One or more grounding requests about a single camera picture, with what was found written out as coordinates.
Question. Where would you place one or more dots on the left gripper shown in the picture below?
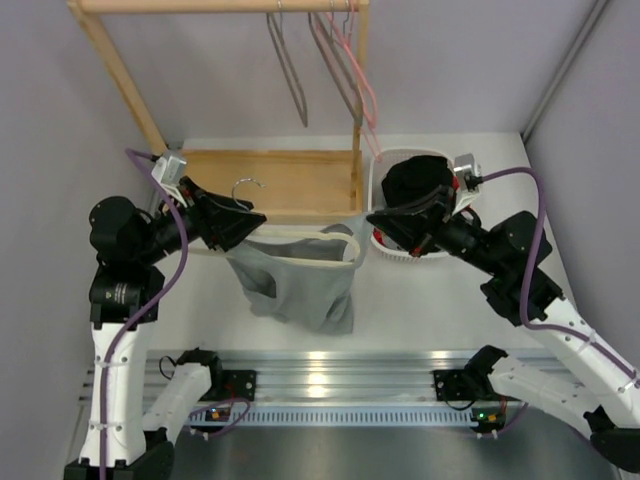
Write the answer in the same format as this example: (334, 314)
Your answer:
(217, 227)

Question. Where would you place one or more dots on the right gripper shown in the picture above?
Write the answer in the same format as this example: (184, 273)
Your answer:
(422, 224)

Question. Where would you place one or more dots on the red tank top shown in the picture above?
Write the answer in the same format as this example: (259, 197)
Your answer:
(412, 205)

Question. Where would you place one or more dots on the cream hanger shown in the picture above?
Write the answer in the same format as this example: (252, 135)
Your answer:
(274, 233)

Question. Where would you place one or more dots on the pink hanger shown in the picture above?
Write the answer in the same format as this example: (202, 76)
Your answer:
(359, 39)
(342, 35)

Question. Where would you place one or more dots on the grey tank top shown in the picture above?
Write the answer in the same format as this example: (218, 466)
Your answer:
(306, 283)

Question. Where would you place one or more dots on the beige hanger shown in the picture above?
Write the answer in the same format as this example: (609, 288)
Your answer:
(274, 23)

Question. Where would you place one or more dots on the taupe hanger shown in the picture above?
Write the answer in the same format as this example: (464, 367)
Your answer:
(341, 74)

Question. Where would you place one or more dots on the black tank top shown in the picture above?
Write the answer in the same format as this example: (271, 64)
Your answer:
(415, 178)

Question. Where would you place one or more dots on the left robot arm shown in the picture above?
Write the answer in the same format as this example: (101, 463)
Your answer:
(123, 440)

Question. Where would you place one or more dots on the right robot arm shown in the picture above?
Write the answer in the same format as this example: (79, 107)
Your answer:
(603, 404)

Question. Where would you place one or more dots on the white plastic basket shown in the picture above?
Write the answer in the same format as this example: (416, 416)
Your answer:
(377, 171)

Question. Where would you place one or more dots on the wooden clothes rack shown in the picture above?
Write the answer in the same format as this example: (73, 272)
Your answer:
(202, 77)

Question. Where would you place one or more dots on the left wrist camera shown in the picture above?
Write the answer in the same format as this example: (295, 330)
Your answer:
(168, 170)

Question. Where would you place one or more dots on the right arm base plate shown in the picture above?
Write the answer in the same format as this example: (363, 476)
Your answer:
(451, 385)

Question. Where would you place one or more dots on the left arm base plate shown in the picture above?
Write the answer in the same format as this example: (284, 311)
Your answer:
(239, 384)

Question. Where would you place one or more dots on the aluminium mounting rail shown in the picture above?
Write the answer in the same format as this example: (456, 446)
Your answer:
(341, 378)

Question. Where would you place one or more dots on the slotted cable duct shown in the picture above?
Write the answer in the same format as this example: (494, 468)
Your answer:
(376, 416)

